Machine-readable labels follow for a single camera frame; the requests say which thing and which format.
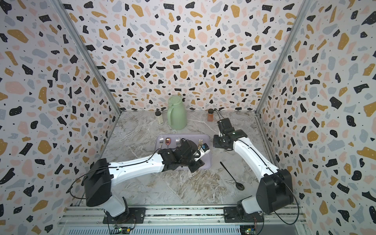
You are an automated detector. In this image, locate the long black spoon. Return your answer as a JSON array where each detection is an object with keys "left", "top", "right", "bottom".
[{"left": 220, "top": 162, "right": 245, "bottom": 191}]

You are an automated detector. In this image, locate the white spice bottle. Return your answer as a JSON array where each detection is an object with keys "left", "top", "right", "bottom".
[{"left": 155, "top": 110, "right": 164, "bottom": 124}]

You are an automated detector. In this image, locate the lilac plastic tray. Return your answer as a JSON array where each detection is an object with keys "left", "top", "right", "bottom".
[{"left": 155, "top": 134, "right": 212, "bottom": 170}]

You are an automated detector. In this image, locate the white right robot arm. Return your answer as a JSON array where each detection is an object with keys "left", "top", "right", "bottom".
[{"left": 213, "top": 118, "right": 295, "bottom": 215}]

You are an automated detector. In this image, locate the green handle silver fork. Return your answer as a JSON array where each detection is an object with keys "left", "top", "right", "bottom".
[{"left": 175, "top": 137, "right": 181, "bottom": 147}]

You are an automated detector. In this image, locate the aluminium corner post left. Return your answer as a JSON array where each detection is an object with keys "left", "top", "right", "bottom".
[{"left": 50, "top": 0, "right": 121, "bottom": 115}]

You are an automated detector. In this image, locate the green plastic jug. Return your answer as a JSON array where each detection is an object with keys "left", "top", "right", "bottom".
[{"left": 167, "top": 96, "right": 187, "bottom": 130}]

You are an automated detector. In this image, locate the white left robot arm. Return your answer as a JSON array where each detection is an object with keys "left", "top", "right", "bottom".
[{"left": 83, "top": 139, "right": 210, "bottom": 218}]

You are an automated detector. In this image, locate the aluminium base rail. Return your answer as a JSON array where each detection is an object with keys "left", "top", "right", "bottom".
[{"left": 58, "top": 205, "right": 311, "bottom": 235}]

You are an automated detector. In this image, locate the grey marbled handle fork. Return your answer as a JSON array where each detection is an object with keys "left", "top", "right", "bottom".
[{"left": 159, "top": 137, "right": 164, "bottom": 148}]

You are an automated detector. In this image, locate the aluminium corner post right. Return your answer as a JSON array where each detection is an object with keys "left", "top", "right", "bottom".
[{"left": 255, "top": 0, "right": 312, "bottom": 115}]

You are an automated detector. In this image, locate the orange spice bottle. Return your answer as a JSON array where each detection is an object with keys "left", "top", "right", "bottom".
[{"left": 207, "top": 109, "right": 214, "bottom": 122}]

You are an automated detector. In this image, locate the aluminium corner post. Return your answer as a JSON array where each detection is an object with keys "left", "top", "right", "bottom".
[
  {"left": 255, "top": 0, "right": 312, "bottom": 115},
  {"left": 50, "top": 0, "right": 121, "bottom": 115}
]

